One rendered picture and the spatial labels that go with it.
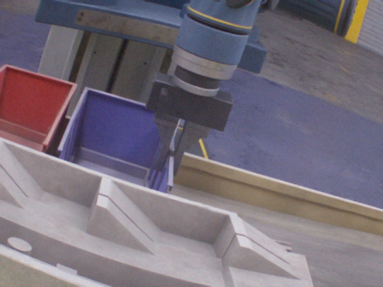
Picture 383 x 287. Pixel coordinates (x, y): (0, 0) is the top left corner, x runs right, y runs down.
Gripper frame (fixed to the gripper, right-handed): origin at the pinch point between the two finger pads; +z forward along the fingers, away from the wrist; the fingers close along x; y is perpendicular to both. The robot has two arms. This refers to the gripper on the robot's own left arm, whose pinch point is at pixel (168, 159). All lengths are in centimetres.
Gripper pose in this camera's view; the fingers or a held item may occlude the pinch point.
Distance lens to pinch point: 111.1
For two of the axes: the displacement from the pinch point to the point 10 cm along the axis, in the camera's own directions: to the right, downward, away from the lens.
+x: 9.5, 2.9, 1.4
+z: -3.2, 8.8, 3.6
